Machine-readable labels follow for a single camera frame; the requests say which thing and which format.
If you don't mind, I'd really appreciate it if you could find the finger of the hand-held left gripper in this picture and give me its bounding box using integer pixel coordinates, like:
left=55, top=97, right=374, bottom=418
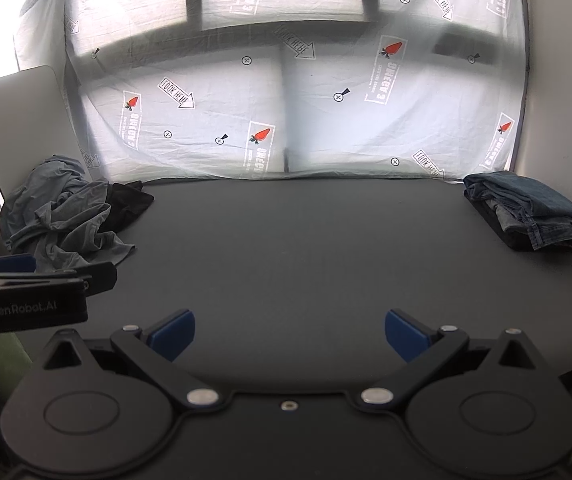
left=41, top=261, right=118, bottom=297
left=0, top=254, right=38, bottom=278

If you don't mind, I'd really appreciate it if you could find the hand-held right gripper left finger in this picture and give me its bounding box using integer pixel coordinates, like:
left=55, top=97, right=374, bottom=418
left=41, top=309, right=227, bottom=413

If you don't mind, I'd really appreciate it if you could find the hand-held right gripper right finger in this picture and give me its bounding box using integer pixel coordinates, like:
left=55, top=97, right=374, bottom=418
left=356, top=309, right=539, bottom=413

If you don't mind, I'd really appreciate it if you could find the grey zip hoodie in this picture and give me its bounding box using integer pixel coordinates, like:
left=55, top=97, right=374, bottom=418
left=0, top=180, right=137, bottom=275

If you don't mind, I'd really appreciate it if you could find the black garment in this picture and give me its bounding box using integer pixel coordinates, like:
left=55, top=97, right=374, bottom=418
left=101, top=181, right=157, bottom=233

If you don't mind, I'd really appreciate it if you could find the folded grey denim garment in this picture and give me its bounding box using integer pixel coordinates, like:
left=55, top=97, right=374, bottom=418
left=486, top=201, right=572, bottom=252

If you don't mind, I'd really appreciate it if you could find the printed white sheet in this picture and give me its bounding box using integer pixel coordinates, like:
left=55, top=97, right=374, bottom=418
left=13, top=0, right=531, bottom=183

